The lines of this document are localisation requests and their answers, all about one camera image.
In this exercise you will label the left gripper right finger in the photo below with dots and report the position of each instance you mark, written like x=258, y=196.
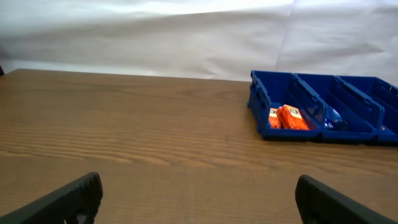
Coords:
x=329, y=205

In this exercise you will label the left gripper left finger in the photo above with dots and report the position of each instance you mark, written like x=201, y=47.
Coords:
x=62, y=202

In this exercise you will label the blue candy pack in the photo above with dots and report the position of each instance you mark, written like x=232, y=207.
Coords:
x=333, y=116

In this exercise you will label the blue tray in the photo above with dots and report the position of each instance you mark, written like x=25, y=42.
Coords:
x=280, y=90

